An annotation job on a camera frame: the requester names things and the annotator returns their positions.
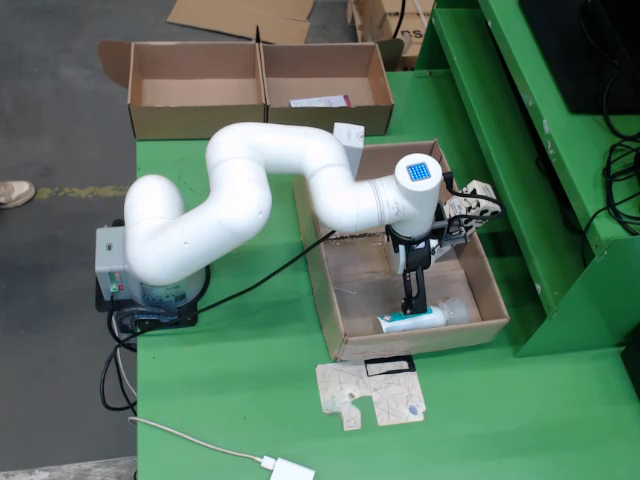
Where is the black camera cable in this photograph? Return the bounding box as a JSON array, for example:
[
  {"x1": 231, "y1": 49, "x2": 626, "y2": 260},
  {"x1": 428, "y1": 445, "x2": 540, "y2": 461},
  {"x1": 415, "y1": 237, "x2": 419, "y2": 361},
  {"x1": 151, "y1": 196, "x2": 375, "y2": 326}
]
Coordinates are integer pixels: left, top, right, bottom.
[{"x1": 441, "y1": 171, "x2": 506, "y2": 229}]

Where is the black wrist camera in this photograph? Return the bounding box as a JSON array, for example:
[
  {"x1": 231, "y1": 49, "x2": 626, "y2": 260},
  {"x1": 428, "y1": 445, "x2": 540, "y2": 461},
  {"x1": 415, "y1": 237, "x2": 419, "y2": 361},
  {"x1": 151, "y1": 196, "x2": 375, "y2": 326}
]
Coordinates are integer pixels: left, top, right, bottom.
[{"x1": 439, "y1": 219, "x2": 474, "y2": 247}]

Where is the black power cable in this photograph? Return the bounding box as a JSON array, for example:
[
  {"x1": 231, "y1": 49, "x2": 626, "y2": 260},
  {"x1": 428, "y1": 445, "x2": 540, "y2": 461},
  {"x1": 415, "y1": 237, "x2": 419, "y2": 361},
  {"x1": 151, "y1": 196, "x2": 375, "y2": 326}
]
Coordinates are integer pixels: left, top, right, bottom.
[{"x1": 99, "y1": 312, "x2": 139, "y2": 412}]

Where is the flat cardboard sheet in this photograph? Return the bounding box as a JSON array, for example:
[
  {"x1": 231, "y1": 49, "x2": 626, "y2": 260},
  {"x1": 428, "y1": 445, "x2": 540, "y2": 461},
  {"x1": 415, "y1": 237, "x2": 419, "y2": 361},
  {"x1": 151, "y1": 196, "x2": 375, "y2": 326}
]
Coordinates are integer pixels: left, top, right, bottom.
[{"x1": 166, "y1": 0, "x2": 316, "y2": 45}]

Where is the flattened printed paper carton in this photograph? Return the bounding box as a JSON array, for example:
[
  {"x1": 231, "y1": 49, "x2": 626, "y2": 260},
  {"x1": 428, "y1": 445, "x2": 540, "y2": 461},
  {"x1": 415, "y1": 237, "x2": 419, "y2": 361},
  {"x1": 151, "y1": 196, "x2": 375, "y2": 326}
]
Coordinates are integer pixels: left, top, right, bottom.
[{"x1": 314, "y1": 354, "x2": 429, "y2": 432}]

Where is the grey robot base box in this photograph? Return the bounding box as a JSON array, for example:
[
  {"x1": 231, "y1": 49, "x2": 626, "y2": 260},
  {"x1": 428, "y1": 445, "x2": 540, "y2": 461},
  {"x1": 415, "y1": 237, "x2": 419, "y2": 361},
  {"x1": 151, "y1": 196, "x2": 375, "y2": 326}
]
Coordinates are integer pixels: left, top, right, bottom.
[{"x1": 94, "y1": 225, "x2": 132, "y2": 304}]

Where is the empty open cardboard box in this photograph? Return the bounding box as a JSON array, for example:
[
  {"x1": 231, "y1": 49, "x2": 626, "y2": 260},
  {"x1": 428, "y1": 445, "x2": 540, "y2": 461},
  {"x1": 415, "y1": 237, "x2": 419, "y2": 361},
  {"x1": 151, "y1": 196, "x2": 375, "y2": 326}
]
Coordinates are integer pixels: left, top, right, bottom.
[{"x1": 97, "y1": 39, "x2": 267, "y2": 141}]

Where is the thin white cable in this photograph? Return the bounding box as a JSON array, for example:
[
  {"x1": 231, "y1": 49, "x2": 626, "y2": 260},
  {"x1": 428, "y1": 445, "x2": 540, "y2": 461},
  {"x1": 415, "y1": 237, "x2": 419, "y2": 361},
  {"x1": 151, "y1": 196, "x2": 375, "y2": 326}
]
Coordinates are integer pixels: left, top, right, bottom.
[{"x1": 113, "y1": 324, "x2": 138, "y2": 399}]

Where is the white adapter cable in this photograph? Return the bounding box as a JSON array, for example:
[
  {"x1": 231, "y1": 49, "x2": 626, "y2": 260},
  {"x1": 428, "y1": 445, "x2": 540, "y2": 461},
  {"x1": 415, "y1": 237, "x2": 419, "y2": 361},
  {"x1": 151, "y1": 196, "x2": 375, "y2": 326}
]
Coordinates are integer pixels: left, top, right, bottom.
[{"x1": 127, "y1": 415, "x2": 266, "y2": 464}]

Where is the cow print hand cream box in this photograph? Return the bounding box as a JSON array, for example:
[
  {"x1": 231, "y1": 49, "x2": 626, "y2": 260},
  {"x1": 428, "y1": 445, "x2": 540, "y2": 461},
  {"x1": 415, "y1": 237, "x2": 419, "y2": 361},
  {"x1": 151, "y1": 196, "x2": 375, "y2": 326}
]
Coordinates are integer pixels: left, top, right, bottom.
[{"x1": 447, "y1": 180, "x2": 502, "y2": 236}]

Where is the flat white pink box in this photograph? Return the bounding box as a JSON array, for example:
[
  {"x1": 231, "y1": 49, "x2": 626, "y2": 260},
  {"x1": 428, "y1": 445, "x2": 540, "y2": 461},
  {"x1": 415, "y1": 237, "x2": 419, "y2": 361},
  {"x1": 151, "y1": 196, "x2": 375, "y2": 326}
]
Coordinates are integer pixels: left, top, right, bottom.
[{"x1": 288, "y1": 93, "x2": 353, "y2": 109}]

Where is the tall white grey carton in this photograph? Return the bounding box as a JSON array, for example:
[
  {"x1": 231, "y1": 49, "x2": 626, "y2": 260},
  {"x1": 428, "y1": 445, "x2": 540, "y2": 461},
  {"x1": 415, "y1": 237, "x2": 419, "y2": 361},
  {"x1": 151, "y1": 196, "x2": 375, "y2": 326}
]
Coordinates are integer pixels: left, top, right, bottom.
[{"x1": 332, "y1": 122, "x2": 365, "y2": 179}]

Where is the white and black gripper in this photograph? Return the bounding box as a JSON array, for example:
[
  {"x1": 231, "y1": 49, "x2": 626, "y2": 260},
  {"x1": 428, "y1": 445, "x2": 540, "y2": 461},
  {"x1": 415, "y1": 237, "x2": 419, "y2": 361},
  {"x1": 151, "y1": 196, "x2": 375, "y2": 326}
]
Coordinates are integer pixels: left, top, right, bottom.
[{"x1": 389, "y1": 234, "x2": 444, "y2": 317}]

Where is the black monitor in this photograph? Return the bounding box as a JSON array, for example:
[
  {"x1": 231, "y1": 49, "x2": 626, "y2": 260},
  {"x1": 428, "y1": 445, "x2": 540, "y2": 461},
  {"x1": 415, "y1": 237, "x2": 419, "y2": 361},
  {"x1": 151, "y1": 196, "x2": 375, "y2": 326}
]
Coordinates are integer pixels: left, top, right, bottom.
[{"x1": 517, "y1": 0, "x2": 640, "y2": 115}]

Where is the green metal shelf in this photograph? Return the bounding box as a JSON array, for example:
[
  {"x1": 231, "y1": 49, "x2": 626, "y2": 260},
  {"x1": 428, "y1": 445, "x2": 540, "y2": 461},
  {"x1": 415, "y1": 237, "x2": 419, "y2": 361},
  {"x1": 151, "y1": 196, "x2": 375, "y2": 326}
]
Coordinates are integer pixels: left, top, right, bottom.
[{"x1": 414, "y1": 0, "x2": 640, "y2": 359}]

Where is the white power adapter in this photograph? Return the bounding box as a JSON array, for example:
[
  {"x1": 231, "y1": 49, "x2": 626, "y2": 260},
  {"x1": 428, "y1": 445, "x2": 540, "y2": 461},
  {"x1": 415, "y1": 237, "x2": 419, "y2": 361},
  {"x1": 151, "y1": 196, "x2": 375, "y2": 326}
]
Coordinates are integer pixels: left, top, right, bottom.
[{"x1": 259, "y1": 453, "x2": 316, "y2": 480}]

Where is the white bottle with teal label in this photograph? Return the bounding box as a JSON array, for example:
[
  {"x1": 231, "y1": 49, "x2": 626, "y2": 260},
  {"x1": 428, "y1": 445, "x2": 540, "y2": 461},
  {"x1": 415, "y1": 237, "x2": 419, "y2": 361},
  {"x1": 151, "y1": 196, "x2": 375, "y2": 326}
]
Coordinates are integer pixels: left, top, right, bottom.
[{"x1": 375, "y1": 298, "x2": 471, "y2": 335}]

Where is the shallow cardboard tray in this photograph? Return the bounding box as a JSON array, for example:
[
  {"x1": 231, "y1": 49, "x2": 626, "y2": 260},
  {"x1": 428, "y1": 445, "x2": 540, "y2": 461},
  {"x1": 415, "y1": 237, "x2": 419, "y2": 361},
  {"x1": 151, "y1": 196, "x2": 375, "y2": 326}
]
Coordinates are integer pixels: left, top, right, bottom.
[{"x1": 293, "y1": 139, "x2": 510, "y2": 362}]

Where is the printed cardboard boxes stack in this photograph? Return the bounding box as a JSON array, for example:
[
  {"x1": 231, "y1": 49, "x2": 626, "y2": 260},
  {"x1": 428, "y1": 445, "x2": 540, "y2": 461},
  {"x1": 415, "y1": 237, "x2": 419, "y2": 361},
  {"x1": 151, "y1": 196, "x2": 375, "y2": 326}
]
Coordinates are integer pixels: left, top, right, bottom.
[{"x1": 347, "y1": 0, "x2": 436, "y2": 71}]

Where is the beige shoe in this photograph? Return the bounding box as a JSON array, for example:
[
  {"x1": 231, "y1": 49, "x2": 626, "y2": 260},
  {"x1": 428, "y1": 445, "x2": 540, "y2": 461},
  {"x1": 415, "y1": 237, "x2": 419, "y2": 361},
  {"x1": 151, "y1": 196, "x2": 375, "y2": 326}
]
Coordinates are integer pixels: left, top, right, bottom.
[{"x1": 0, "y1": 180, "x2": 37, "y2": 210}]

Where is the black cable bundle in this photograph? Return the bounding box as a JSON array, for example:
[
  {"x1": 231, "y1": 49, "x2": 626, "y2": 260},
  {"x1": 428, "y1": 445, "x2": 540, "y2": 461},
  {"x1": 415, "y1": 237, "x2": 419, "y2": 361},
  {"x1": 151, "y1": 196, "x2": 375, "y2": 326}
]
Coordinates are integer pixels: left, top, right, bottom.
[{"x1": 579, "y1": 64, "x2": 640, "y2": 236}]

